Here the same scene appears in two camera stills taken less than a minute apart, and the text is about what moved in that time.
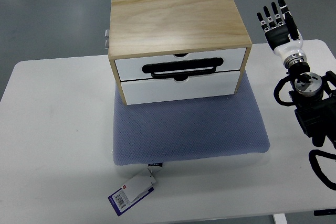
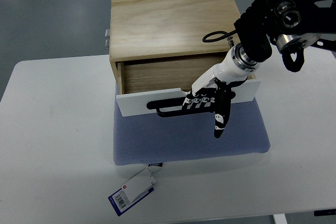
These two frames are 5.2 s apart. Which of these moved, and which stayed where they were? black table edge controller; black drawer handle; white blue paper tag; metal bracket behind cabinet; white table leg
Moved: black drawer handle
Stayed: black table edge controller; white table leg; metal bracket behind cabinet; white blue paper tag
